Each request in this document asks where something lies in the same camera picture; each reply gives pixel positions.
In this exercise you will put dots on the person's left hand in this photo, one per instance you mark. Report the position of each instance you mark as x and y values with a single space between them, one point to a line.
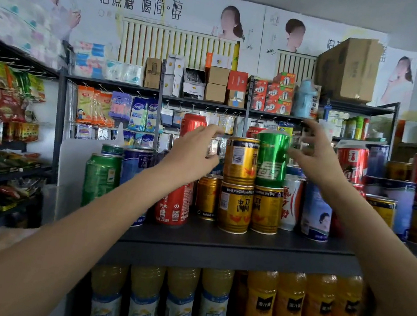
187 157

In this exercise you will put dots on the person's right hand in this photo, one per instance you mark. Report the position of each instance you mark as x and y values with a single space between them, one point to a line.
321 159

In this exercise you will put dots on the person's left thumb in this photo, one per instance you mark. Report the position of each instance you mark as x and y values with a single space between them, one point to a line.
207 163

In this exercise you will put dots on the person's right thumb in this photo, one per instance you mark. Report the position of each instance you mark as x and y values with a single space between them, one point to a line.
297 155

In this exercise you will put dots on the person's right forearm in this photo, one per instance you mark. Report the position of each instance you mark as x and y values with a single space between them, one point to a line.
382 263

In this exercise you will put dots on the person's left forearm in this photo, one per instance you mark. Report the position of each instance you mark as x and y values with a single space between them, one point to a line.
67 244

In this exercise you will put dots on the green soda can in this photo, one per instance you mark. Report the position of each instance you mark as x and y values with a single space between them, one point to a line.
100 180
113 150
271 160

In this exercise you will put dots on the red and white drink can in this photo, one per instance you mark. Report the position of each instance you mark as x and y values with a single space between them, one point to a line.
291 203

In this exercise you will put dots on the tall red soda can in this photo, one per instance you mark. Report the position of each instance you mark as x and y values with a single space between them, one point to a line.
173 207

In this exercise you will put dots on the light blue flask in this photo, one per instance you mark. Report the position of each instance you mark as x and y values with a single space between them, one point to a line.
304 99

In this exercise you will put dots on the dark metal back shelf rack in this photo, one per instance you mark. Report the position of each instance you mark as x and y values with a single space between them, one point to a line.
200 103

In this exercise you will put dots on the blue and white drink can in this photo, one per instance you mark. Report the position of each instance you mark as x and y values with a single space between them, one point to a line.
315 216
397 205

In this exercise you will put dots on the stack of red green boxes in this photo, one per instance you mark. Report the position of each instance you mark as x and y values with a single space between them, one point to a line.
272 93

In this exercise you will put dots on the green bottle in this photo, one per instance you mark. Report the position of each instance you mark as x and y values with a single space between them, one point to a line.
358 128

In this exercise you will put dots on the small brown cardboard box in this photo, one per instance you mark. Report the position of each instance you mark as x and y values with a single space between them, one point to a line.
218 75
215 93

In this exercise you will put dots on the red bottle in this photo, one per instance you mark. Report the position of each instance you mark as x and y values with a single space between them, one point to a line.
365 129

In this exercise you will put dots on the black and white box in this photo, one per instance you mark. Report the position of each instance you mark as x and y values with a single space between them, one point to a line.
194 85

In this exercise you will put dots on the blue hanging cloth packets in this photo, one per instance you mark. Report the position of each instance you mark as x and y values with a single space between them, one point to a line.
143 115

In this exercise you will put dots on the dark grey metal shelf unit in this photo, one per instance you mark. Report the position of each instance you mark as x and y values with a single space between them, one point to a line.
227 248

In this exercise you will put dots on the orange red box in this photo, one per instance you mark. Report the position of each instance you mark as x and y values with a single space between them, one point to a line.
237 81

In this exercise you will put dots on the stack of white boxes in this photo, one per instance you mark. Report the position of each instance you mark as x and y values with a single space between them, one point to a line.
173 76

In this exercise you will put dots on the large brown cardboard box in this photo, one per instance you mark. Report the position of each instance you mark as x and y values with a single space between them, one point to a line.
348 69

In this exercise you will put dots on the white and orange box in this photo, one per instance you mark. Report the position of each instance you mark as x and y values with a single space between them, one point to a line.
219 61

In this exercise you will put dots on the purple hanging glove pack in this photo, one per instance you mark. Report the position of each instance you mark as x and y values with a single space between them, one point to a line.
120 106

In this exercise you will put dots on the tall brown cardboard box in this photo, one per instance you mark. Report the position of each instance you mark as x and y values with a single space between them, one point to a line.
152 73

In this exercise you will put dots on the clear wrapped tissue packs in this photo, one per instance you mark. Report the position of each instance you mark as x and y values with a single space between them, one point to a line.
124 73

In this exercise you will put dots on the orange hanging packets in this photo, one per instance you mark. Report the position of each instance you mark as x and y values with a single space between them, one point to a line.
92 106

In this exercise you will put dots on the white board panel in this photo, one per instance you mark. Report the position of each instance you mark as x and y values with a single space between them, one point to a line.
73 168

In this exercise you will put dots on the yellow drink bottle white label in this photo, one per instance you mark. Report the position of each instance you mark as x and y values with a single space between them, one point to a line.
214 306
107 295
144 300
179 305

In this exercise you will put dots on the orange juice bottle black label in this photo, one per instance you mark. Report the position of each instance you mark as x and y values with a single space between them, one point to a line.
289 308
318 308
346 312
259 308

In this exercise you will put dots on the stack of tissue packs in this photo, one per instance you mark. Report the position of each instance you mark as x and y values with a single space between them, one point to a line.
89 60

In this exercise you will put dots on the dark metal snack rack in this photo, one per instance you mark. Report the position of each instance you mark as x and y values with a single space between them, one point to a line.
11 176

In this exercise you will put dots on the row of hanging snack packets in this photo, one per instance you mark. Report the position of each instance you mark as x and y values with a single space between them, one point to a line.
5 98

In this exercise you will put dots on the pile of toilet paper packs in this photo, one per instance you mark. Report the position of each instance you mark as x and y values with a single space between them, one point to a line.
20 20

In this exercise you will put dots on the narrow wall poster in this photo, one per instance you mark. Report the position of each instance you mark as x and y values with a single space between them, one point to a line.
396 81

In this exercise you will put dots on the wide wall poster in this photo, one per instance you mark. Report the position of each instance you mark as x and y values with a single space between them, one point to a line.
144 6

